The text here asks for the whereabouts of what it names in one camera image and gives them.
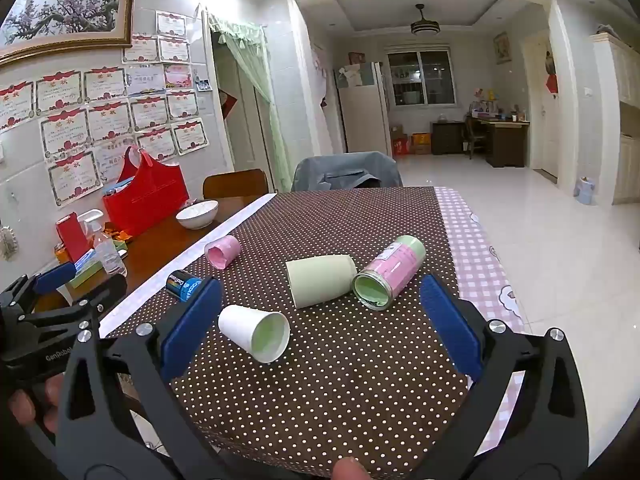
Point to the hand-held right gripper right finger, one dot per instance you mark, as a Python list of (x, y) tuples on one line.
[(450, 330)]

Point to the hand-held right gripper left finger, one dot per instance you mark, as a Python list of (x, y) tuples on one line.
[(192, 320)]

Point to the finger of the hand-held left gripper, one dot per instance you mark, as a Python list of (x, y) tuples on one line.
[(102, 290), (52, 277)]

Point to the white paper cup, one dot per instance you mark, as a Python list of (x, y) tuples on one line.
[(255, 332)]

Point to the blue printed cup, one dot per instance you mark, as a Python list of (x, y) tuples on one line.
[(181, 285)]

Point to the small pink cup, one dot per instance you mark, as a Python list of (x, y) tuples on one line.
[(223, 250)]

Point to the pink and green cup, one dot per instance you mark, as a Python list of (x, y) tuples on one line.
[(395, 270)]

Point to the light green cup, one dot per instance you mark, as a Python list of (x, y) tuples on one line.
[(320, 280)]

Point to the person's left hand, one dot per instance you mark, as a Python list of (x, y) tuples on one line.
[(25, 405)]

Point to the person's right hand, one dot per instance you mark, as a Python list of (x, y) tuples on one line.
[(350, 469)]

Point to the blue and green box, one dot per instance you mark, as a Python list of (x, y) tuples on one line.
[(87, 271)]

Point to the clear spray bottle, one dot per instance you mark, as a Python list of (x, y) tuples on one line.
[(109, 255)]

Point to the pink checked tablecloth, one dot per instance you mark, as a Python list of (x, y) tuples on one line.
[(475, 260)]

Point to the white cloth strip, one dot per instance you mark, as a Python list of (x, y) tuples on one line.
[(220, 232)]

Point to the red bag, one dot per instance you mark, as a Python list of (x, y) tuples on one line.
[(145, 200)]

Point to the white bowl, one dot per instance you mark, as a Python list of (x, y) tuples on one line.
[(197, 214)]

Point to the brown polka dot tablecloth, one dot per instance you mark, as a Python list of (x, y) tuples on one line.
[(325, 395)]

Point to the wooden chair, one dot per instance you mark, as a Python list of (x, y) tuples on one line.
[(235, 184)]

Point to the orange cardboard box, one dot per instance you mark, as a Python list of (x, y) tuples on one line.
[(421, 144)]

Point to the red cardboard box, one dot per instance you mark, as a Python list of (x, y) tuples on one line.
[(400, 147)]

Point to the dark low cabinet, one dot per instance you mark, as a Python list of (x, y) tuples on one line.
[(447, 139)]

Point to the grey jacket on chair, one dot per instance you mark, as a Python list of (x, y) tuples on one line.
[(345, 170)]

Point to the dark desk chair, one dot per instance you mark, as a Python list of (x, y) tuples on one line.
[(474, 140)]

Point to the blue bag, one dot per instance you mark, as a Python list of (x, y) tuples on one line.
[(584, 191)]

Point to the dark wooden desk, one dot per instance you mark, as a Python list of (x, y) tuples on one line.
[(507, 142)]

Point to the green curtain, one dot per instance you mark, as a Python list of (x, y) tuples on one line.
[(272, 120)]

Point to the white door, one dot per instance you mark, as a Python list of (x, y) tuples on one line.
[(542, 130)]

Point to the white refrigerator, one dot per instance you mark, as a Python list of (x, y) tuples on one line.
[(362, 115)]

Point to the window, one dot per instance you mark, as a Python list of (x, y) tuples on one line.
[(421, 77)]

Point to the framed blossom painting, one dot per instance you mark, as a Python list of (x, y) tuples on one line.
[(65, 12)]

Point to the ceiling fan lamp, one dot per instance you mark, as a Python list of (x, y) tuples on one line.
[(424, 26)]

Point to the group of wall certificates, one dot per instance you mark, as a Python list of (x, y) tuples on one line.
[(100, 110)]

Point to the small wall picture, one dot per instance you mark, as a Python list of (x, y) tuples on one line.
[(502, 48)]

